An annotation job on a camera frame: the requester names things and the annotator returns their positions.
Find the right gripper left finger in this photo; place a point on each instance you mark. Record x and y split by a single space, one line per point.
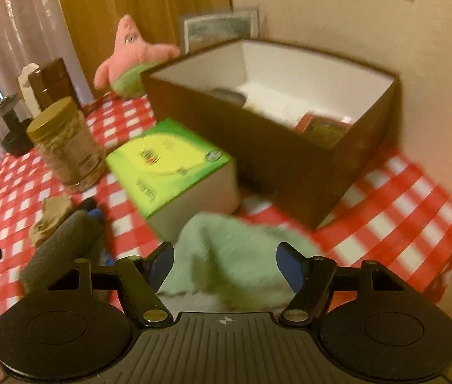
140 279

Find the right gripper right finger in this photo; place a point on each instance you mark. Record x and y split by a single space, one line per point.
310 279

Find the grey fluffy cloth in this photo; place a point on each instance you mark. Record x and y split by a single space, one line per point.
81 235

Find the green towel cloth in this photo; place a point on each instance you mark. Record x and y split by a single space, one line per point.
224 263

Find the beige crumpled cloth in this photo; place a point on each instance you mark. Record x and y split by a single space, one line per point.
54 211

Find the green tea box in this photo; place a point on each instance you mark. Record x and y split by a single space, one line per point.
170 174

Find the red checkered tablecloth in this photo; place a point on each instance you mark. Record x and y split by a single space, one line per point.
392 213

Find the black stand with disc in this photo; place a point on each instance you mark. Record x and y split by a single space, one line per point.
15 118

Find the glass jar gold lid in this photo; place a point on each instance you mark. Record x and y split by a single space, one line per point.
62 138

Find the red black card packet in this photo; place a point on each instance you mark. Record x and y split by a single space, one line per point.
324 131

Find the brown cardboard box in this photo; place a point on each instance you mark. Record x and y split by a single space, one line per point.
303 179

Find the white ceramic bottle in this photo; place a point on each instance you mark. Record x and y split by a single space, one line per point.
27 92

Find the white tissue paper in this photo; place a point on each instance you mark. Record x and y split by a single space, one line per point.
283 108

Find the dark wooden canister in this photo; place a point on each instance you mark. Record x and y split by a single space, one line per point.
51 82

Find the pink Patrick star plush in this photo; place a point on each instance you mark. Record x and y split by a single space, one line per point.
132 56

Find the framed sand picture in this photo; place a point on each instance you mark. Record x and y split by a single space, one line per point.
200 31

